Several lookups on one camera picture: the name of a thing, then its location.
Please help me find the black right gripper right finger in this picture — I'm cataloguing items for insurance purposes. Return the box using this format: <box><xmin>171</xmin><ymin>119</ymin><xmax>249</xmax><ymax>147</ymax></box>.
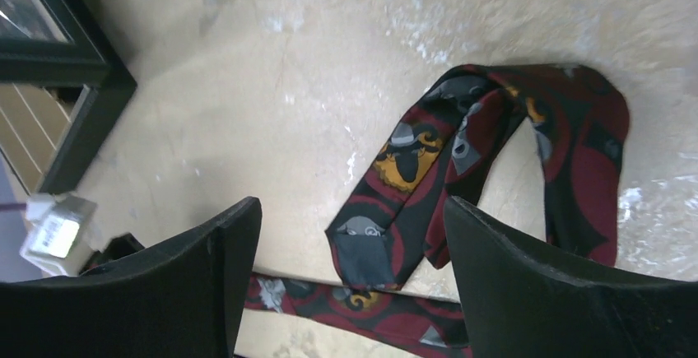
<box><xmin>444</xmin><ymin>198</ymin><xmax>697</xmax><ymax>357</ymax></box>

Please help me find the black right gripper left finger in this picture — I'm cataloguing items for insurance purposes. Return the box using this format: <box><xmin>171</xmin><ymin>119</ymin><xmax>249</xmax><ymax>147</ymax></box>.
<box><xmin>1</xmin><ymin>197</ymin><xmax>262</xmax><ymax>357</ymax></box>

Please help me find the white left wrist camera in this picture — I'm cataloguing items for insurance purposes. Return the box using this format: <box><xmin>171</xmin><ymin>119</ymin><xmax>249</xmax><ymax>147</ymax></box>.
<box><xmin>20</xmin><ymin>193</ymin><xmax>97</xmax><ymax>277</ymax></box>

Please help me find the black tie box lid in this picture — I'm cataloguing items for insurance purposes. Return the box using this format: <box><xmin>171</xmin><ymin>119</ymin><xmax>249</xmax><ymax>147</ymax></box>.
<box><xmin>1</xmin><ymin>0</ymin><xmax>137</xmax><ymax>193</ymax></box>

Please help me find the dark red patterned tie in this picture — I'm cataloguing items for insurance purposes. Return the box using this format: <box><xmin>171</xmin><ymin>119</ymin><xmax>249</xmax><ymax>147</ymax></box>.
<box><xmin>244</xmin><ymin>64</ymin><xmax>630</xmax><ymax>357</ymax></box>

